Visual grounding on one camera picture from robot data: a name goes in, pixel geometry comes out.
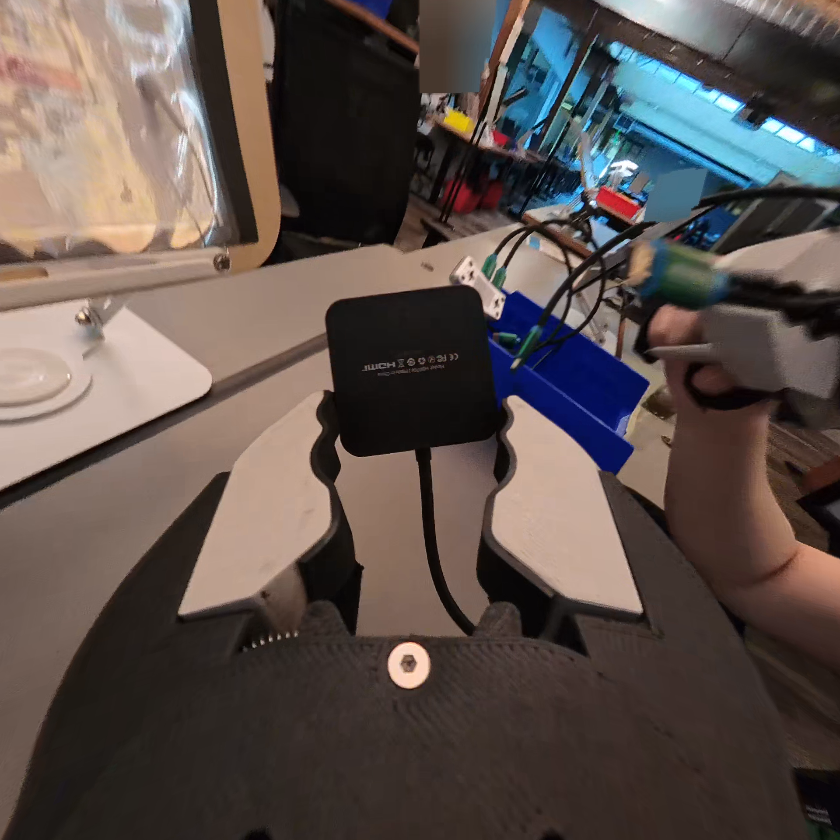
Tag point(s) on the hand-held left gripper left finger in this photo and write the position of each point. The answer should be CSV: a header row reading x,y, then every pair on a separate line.
x,y
262,512

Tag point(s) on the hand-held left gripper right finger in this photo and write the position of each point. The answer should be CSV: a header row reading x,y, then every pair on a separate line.
x,y
564,525

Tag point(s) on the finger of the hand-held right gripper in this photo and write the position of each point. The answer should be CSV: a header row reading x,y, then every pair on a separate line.
x,y
754,341
787,262

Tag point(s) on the blue storage bin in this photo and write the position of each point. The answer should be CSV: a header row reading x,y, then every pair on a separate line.
x,y
577,394

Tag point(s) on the black square adapter hub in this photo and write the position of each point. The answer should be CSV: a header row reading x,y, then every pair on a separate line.
x,y
410,367

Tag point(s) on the person's right forearm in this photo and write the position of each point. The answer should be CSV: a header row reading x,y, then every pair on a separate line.
x,y
735,525

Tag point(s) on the person's right hand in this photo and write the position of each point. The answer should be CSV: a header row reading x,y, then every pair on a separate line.
x,y
676,328

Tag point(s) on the red parts tray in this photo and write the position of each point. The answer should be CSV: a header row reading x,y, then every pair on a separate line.
x,y
617,200

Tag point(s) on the instruction sheet display stand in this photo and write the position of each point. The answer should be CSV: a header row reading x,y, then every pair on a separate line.
x,y
131,367

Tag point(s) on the silver adapter hub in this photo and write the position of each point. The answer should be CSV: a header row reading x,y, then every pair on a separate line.
x,y
482,289

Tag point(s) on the red storage crate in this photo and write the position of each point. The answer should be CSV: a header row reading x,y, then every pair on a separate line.
x,y
463,195
493,195

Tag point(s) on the small yellow parts bin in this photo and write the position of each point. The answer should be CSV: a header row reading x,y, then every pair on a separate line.
x,y
458,120

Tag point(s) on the black office chair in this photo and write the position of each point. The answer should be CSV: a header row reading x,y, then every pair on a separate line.
x,y
341,131

